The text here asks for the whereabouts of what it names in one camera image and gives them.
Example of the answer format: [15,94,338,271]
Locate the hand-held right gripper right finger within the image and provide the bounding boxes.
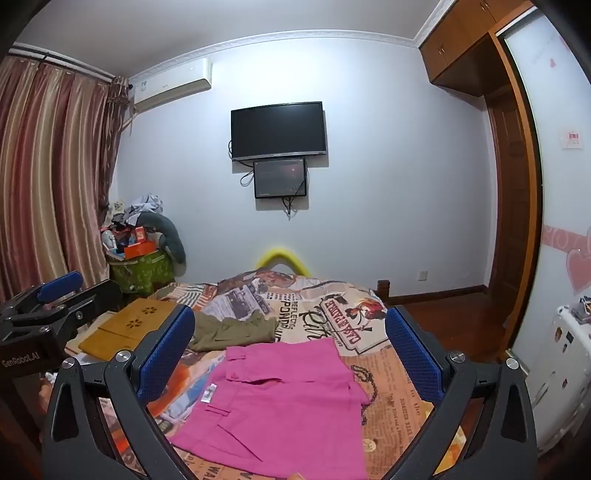
[385,305,539,480]

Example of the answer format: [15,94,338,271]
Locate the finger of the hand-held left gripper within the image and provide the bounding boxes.
[44,280,124,346]
[0,271,85,324]

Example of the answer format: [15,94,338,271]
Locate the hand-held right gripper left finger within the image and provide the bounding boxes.
[41,305,197,480]

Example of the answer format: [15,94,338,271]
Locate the pink pants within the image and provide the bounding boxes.
[168,339,370,480]

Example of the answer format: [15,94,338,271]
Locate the olive green pants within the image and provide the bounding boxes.
[189,311,280,354]

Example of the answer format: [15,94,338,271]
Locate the wooden folding board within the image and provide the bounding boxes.
[78,299,178,363]

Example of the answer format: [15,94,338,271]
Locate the orange box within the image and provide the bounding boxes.
[124,242,157,260]

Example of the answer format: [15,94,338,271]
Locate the printed blanket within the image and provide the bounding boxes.
[41,270,467,480]

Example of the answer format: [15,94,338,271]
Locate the grey plush pillow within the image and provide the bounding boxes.
[136,213,186,264]

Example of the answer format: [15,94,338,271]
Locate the pile of clothes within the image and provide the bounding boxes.
[102,193,164,232]

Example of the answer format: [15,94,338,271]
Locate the striped red curtain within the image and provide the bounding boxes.
[0,46,130,305]

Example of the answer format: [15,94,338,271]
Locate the yellow foam tube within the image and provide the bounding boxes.
[256,247,311,278]

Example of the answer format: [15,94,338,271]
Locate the white appliance with stickers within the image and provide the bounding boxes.
[531,302,591,457]

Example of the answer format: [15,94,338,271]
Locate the wooden door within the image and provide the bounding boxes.
[482,32,546,356]

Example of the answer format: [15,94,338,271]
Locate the white wardrobe door pink hearts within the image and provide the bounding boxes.
[503,9,591,457]

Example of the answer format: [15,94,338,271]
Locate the white air conditioner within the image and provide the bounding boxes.
[130,58,213,113]

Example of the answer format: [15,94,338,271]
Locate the wooden overhead cabinet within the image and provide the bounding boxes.
[419,0,539,88]

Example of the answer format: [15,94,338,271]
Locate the small black wall monitor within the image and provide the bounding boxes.
[253,158,308,200]

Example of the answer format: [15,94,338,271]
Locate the white curtain rail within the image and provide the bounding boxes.
[9,42,116,84]

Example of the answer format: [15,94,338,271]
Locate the black wall television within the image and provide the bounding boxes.
[231,102,328,162]

